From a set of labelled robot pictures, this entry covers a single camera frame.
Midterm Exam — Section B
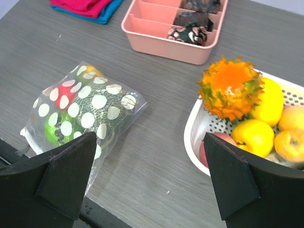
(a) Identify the red folded shirt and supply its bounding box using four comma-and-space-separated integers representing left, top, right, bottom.
50, 0, 111, 19

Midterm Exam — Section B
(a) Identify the green bell pepper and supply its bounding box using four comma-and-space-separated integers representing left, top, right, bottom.
44, 111, 84, 145

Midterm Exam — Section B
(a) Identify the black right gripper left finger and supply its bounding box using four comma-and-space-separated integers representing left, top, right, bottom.
0, 132, 96, 228

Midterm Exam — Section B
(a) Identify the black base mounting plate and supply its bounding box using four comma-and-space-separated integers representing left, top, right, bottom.
0, 140, 131, 228

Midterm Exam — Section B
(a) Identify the orange spiky fruit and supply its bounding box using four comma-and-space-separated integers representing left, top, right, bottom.
197, 56, 264, 122

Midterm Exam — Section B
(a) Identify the blue folded shirt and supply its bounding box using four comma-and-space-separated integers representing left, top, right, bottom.
51, 0, 123, 24

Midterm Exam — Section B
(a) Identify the red apple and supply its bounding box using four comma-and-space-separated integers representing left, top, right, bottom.
49, 83, 76, 110

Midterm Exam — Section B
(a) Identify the orange peach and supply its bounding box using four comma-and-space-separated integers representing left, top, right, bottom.
278, 106, 304, 131

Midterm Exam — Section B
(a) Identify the green netted melon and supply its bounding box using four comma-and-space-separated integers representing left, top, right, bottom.
74, 82, 131, 139

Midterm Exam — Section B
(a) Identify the dark sushi roll middle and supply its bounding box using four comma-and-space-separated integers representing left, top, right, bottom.
181, 0, 221, 14

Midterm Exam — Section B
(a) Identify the clear polka dot zip bag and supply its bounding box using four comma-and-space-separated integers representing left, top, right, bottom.
20, 61, 147, 188

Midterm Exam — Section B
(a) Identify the pink peach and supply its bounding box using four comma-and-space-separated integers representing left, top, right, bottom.
199, 132, 238, 169

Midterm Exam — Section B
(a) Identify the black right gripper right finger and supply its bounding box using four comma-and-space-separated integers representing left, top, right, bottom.
204, 133, 304, 228

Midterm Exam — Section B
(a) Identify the pink divided tray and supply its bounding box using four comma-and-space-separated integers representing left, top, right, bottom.
121, 0, 228, 65

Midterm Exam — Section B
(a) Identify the white perforated fruit basket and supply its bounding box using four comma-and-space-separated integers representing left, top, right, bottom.
184, 72, 304, 176

